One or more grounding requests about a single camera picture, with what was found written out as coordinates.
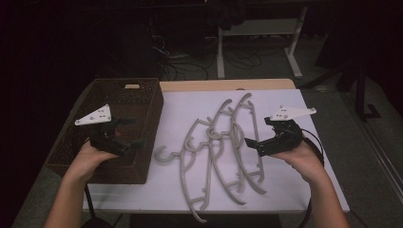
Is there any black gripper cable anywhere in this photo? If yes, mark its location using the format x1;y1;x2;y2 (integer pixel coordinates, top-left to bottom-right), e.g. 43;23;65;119
80;183;112;228
297;127;326;228

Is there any white table mat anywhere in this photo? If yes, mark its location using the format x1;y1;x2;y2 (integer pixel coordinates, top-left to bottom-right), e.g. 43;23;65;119
83;88;351;214

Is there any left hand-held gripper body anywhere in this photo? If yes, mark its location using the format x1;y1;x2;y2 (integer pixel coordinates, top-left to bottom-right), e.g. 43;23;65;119
74;104;128;156

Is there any person's right hand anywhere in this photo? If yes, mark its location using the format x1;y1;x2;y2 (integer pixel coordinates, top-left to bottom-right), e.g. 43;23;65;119
271;141;325;185

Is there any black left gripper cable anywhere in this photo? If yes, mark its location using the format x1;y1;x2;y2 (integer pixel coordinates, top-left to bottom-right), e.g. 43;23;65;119
80;183;112;228

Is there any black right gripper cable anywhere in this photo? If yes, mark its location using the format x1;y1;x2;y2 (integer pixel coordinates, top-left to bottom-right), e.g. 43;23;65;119
297;127;326;228

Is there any white desk frame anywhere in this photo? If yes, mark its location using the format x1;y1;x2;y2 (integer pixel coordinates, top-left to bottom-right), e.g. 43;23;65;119
216;6;309;80

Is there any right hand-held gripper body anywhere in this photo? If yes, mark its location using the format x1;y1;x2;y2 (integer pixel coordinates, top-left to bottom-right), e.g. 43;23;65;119
257;105;317;158

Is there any black metal stand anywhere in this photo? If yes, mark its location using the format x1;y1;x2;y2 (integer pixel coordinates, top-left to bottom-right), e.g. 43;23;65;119
299;58;382;122

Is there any person's left hand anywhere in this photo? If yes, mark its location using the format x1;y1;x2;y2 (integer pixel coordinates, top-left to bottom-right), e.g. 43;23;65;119
65;142;119;185

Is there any brown woven basket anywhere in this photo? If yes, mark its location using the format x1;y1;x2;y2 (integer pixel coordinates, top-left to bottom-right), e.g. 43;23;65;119
45;78;164;185

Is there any tangle of floor cables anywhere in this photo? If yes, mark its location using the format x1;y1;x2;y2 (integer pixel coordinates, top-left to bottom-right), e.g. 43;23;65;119
151;33;264;81

